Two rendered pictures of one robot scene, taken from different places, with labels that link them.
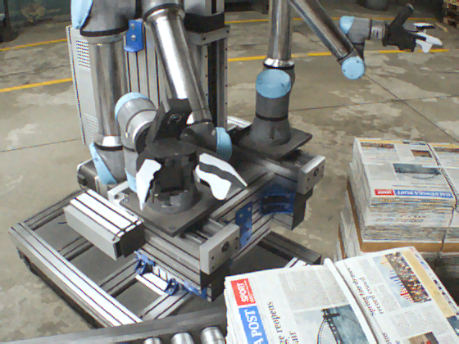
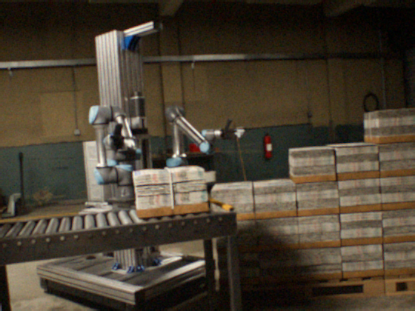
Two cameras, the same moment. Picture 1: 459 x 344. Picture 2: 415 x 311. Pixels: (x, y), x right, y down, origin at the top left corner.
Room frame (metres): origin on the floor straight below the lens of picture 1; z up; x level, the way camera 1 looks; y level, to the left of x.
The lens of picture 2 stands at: (-2.02, -0.46, 1.20)
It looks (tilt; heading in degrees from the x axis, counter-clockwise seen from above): 3 degrees down; 0
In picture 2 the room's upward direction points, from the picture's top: 4 degrees counter-clockwise
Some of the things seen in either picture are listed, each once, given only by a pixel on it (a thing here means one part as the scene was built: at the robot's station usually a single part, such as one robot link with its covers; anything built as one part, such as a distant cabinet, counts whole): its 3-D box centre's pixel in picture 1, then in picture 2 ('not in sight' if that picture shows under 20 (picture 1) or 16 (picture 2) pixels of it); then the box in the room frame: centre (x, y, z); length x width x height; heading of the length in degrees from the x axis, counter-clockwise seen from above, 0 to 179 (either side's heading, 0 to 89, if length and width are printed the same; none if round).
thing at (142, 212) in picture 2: not in sight; (150, 208); (0.43, -0.10, 0.83); 0.29 x 0.16 x 0.04; 11
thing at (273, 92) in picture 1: (273, 92); (174, 166); (1.46, -0.16, 0.98); 0.13 x 0.12 x 0.14; 166
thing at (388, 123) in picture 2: not in sight; (393, 199); (1.15, -1.76, 0.65); 0.39 x 0.30 x 1.29; 175
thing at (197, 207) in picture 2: not in sight; (190, 204); (0.47, -0.32, 0.83); 0.29 x 0.16 x 0.04; 11
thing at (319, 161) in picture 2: not in sight; (310, 164); (1.20, -1.17, 0.95); 0.38 x 0.29 x 0.23; 174
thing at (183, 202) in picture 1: (170, 183); (126, 190); (1.07, 0.15, 0.87); 0.15 x 0.15 x 0.10
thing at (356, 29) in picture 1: (355, 28); (209, 134); (1.52, -0.45, 1.21); 0.11 x 0.08 x 0.09; 76
